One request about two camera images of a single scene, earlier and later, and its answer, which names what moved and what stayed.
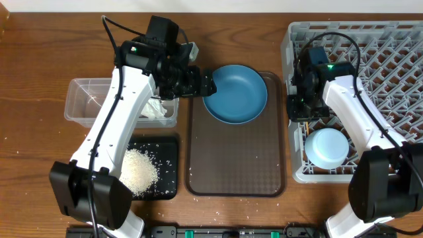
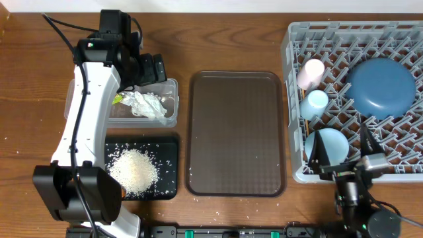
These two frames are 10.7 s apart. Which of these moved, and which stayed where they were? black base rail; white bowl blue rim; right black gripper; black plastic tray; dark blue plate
Moved: dark blue plate; right black gripper
Stayed: black plastic tray; black base rail; white bowl blue rim
